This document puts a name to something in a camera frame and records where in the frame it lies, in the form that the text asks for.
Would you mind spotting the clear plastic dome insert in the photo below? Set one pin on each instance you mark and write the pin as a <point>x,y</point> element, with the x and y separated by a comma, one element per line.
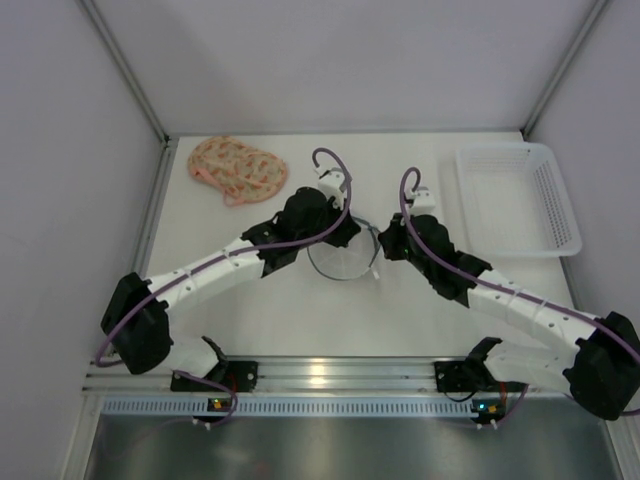
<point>349,263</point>

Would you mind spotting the aluminium mounting rail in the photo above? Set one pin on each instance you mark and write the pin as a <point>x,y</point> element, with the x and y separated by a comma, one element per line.
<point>292,375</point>

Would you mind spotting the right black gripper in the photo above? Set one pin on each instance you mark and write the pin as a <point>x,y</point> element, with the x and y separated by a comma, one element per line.
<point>395,238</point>

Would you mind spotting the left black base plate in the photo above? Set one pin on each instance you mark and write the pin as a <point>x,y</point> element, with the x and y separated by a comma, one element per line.
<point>241,377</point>

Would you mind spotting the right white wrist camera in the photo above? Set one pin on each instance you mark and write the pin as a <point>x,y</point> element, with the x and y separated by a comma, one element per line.
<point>420,201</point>

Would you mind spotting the grey slotted cable duct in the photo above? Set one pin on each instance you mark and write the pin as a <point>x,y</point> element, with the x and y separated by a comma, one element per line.
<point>300,407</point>

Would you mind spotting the white plastic basket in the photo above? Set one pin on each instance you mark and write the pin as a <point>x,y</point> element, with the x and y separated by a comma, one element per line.
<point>515,202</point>

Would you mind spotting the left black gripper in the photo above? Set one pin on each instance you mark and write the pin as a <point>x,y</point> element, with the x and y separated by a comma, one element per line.
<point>343,230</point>

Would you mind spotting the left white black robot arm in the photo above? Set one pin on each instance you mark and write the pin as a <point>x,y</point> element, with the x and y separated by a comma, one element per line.
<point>140,321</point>

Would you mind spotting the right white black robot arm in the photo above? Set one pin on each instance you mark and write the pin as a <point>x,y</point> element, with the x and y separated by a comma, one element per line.
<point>594,360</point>

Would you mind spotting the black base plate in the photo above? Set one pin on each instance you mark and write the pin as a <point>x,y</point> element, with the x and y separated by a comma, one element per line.
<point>470,374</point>
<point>241,377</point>

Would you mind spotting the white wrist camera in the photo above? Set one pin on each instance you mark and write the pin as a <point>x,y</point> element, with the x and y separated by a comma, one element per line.
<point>420,201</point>
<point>333,184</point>

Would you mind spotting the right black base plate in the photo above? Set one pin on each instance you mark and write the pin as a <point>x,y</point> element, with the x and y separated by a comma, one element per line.
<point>470,374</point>

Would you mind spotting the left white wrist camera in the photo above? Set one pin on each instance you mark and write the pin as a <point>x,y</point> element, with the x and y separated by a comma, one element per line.
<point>333,184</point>

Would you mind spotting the pink floral mesh laundry bag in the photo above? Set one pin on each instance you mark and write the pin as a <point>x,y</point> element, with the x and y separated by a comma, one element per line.
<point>242,173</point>

